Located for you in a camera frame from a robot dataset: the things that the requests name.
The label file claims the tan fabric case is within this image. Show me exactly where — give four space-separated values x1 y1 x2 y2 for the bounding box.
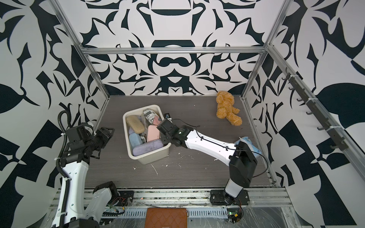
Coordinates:
126 115 145 134

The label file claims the grey wall hook rail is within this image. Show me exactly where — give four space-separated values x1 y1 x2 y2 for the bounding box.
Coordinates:
284 73 349 151

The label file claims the light blue case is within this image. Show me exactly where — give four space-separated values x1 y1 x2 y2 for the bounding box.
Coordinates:
129 133 143 149

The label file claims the cream plastic storage box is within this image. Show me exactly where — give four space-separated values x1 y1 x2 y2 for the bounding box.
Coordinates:
123 104 171 164

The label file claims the brown quilted wallet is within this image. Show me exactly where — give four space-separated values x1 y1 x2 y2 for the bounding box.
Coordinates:
144 208 188 228

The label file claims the newspaper print case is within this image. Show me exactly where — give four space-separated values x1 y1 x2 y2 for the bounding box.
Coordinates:
143 109 162 125

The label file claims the blue tissue pack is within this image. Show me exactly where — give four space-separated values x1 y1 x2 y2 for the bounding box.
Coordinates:
234 136 262 158

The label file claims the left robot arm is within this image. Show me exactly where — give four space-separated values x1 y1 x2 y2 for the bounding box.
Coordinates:
51 123 118 228

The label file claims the purple case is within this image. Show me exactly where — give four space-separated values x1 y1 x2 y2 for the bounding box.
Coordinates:
132 139 163 156

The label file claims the tan teddy bear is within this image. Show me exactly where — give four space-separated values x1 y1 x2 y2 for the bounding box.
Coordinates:
216 91 242 126

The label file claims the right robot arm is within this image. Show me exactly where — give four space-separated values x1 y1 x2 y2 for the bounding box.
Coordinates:
157 120 258 202

